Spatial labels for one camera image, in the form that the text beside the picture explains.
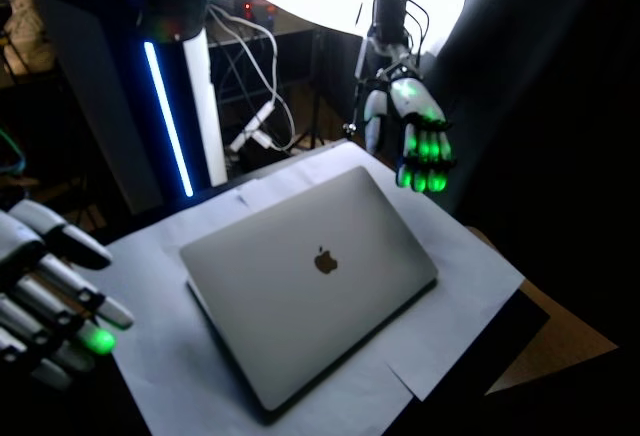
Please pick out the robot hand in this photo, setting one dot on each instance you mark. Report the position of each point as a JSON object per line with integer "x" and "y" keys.
{"x": 412, "y": 98}
{"x": 30, "y": 241}

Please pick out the silver laptop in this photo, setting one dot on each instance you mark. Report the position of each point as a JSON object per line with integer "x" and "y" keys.
{"x": 300, "y": 306}

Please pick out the black tripod stand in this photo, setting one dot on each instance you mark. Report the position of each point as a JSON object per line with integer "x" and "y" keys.
{"x": 316, "y": 116}

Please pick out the black shelf rack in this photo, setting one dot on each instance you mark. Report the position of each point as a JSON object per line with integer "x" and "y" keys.
{"x": 295, "y": 56}

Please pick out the black curtain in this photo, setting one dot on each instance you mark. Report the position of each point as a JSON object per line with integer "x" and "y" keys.
{"x": 550, "y": 106}

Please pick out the dark robot column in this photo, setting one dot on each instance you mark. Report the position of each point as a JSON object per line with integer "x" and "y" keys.
{"x": 100, "y": 106}

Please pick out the black electronics box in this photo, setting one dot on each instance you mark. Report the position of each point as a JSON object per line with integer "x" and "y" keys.
{"x": 255, "y": 13}

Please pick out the blue LED light strip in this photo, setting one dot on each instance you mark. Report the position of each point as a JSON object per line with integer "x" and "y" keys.
{"x": 167, "y": 121}

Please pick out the white vertical bar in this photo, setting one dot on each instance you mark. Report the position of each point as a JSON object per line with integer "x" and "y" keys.
{"x": 205, "y": 106}

